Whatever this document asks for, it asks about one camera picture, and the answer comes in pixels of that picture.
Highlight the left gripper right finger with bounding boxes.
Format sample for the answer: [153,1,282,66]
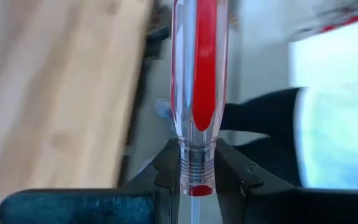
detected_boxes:
[214,138,358,224]

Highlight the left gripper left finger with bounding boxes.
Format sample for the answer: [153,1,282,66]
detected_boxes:
[0,138,182,224]

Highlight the clear red Husky screwdriver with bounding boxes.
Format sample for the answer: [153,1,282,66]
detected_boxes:
[170,0,229,224]

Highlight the black upright post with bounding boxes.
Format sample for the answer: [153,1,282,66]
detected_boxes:
[221,88,304,187]

